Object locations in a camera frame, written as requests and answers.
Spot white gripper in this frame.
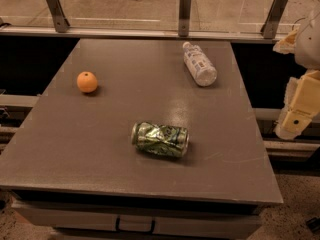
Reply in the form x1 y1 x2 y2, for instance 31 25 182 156
273 4 320 140

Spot orange fruit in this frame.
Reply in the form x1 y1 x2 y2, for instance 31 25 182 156
77 71 98 93

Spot crushed green soda can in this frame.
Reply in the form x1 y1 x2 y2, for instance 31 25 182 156
131 122 189 158

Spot clear plastic water bottle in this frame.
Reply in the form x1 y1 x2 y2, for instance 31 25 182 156
183 42 217 87

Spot right metal rail bracket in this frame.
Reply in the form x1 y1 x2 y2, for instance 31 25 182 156
261 0 289 39

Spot metal rail bracket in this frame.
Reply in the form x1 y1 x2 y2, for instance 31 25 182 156
178 0 192 37
46 0 70 33
261 0 289 39

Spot middle metal rail bracket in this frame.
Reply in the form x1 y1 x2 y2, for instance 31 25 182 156
178 0 192 37

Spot left metal rail bracket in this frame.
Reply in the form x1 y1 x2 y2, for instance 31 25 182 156
46 0 70 33

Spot grey drawer with black handle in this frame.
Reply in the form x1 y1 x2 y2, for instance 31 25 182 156
12 200 261 240

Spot horizontal metal rail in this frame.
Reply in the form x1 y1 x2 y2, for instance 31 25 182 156
0 25 285 44

